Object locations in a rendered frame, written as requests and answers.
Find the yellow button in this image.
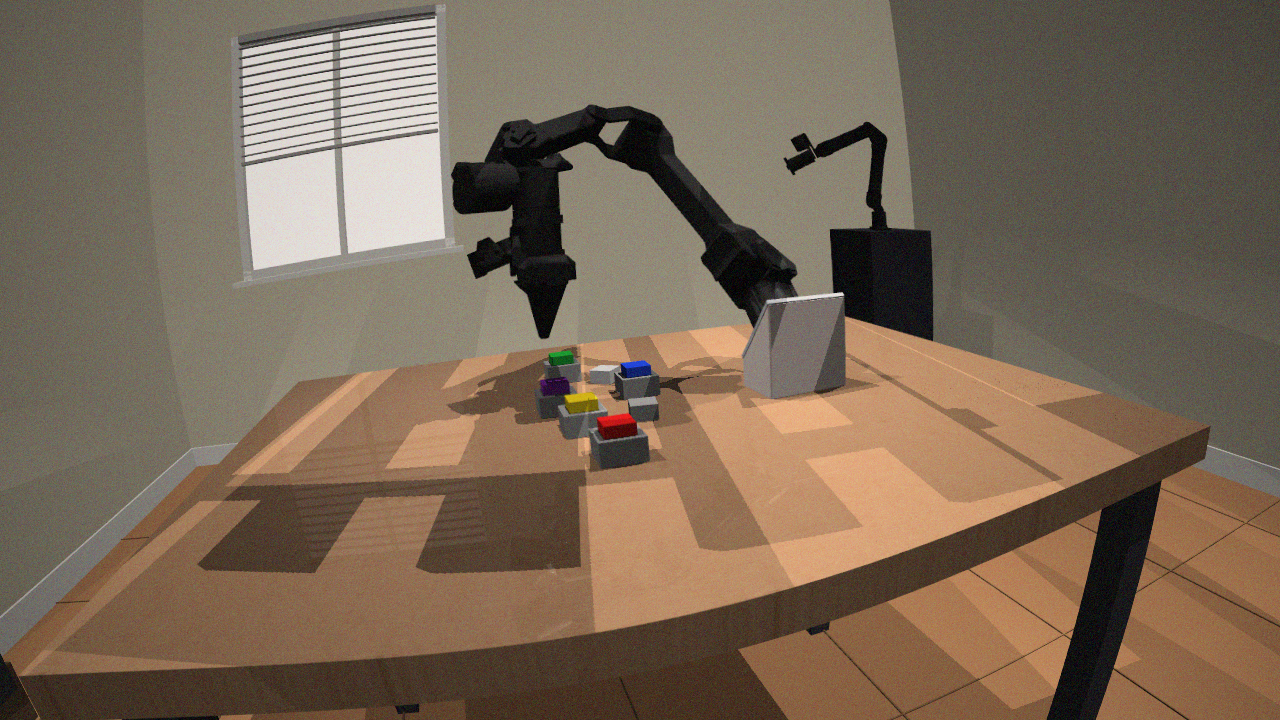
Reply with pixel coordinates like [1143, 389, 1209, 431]
[557, 392, 608, 439]

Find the blue button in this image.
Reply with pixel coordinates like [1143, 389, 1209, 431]
[614, 360, 660, 400]

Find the red button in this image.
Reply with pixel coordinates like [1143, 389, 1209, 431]
[589, 414, 650, 469]

